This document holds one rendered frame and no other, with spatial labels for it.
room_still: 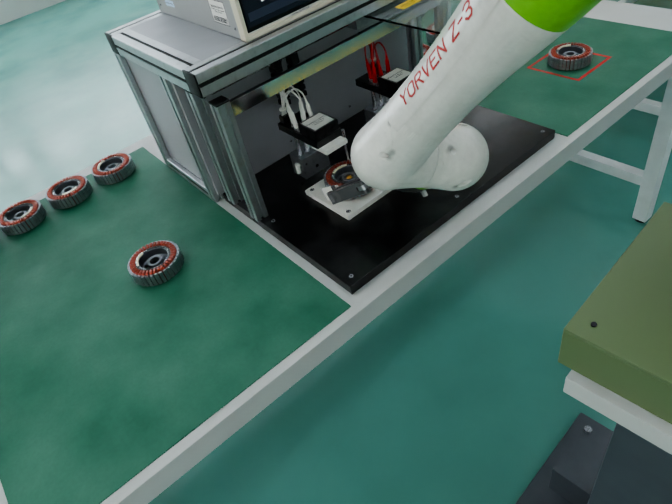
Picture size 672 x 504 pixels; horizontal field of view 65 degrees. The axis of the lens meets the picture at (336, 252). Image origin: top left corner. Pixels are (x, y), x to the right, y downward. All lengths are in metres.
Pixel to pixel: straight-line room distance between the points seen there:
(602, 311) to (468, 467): 0.86
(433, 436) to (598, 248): 0.97
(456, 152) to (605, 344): 0.34
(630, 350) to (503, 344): 1.04
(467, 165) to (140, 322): 0.68
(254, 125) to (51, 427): 0.75
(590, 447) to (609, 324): 0.86
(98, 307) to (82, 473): 0.37
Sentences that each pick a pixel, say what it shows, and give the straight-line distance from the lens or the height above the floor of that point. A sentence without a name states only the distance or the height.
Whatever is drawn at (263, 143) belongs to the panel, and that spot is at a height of 0.83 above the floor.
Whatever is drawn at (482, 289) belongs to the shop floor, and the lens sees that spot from 1.99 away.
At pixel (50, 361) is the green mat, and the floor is 0.75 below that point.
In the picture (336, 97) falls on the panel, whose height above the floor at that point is 0.84.
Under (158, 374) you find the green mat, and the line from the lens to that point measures 1.00.
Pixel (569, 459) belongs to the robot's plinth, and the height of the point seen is 0.02.
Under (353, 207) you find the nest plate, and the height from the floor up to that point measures 0.78.
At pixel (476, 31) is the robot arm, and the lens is 0.62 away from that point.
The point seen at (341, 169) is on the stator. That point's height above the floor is 0.81.
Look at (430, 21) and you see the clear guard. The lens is 1.16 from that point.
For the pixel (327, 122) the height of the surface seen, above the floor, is 0.92.
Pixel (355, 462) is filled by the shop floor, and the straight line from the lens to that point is 1.65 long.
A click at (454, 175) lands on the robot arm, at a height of 0.98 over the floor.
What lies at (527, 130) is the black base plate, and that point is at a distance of 1.35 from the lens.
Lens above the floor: 1.48
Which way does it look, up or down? 42 degrees down
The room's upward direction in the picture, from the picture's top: 14 degrees counter-clockwise
